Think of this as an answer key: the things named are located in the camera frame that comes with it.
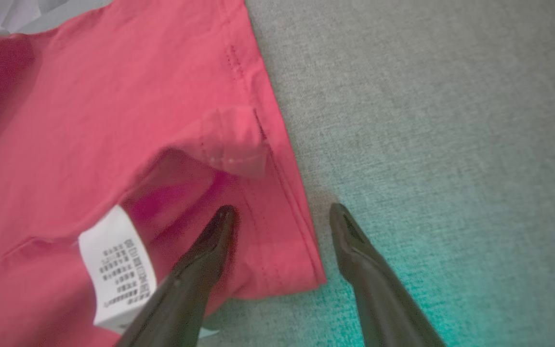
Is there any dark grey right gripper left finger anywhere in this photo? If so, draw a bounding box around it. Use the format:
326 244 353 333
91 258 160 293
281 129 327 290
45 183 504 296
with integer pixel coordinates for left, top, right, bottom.
115 205 238 347

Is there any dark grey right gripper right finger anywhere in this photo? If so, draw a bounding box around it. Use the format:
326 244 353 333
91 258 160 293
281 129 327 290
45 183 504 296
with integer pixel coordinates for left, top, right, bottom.
330 203 447 347

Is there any red basketball jersey number 23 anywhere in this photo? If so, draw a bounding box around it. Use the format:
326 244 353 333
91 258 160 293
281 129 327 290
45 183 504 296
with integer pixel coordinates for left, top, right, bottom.
0 0 327 347

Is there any yellow and grey sofa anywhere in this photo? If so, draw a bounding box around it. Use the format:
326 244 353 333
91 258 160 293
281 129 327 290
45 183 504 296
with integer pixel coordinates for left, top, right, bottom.
199 0 555 347

